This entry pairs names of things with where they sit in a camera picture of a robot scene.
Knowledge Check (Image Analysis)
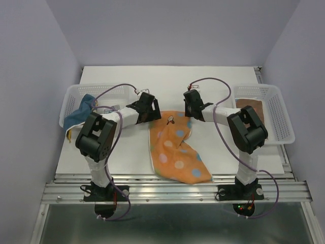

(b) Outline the dark blue towel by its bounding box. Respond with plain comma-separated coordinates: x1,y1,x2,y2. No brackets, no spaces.
63,94,95,133

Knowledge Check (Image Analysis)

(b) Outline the orange pastel patterned towel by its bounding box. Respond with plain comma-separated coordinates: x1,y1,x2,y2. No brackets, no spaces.
149,111,213,185

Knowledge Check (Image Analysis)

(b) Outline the orange brown bear towel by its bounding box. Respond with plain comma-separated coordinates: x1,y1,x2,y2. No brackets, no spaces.
235,97,267,128

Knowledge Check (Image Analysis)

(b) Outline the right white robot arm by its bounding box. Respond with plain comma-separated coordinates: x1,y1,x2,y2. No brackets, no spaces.
183,89,268,201

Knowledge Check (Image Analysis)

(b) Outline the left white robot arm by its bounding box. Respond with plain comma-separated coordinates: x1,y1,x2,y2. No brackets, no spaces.
75,91,161,202

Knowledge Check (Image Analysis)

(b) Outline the left white plastic basket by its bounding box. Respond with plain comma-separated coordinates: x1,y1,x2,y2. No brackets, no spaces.
59,83,137,127

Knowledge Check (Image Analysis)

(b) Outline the white plastic basket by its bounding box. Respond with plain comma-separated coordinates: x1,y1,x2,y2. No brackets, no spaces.
231,84,295,145
59,83,137,127

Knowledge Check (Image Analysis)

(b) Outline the white blue print towel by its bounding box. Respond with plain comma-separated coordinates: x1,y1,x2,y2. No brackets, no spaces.
96,105,120,114

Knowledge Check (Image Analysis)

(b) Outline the right white plastic basket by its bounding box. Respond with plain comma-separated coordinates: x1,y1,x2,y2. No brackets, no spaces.
231,84,295,145

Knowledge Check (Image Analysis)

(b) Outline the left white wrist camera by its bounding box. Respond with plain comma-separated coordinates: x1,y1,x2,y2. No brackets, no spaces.
135,88,150,96

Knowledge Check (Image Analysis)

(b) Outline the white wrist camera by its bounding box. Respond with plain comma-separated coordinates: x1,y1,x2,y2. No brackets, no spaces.
188,84,201,93
135,88,150,96

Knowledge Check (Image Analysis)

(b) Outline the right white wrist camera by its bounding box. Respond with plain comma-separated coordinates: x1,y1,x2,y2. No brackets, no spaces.
188,84,201,93

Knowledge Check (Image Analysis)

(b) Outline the aluminium mounting rail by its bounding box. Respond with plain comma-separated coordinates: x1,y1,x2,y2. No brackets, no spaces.
41,174,312,204

